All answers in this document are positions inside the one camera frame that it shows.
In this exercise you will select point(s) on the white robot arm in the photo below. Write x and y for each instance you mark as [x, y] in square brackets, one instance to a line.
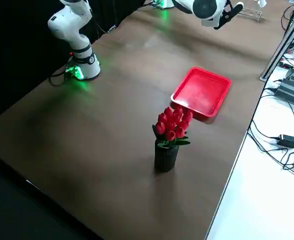
[82, 50]

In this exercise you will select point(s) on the black power adapter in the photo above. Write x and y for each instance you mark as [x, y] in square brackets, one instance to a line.
[288, 140]

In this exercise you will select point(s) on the black ribbed vase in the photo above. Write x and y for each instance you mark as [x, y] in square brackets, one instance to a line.
[166, 160]

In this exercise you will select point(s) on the red tulip bouquet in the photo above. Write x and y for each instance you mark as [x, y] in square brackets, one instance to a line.
[173, 122]

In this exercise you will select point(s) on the aluminium profile post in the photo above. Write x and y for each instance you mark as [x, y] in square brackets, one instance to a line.
[282, 42]

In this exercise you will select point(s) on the red plastic tray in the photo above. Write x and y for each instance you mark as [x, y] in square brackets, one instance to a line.
[199, 92]

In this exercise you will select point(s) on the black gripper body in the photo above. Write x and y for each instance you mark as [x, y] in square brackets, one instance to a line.
[220, 23]

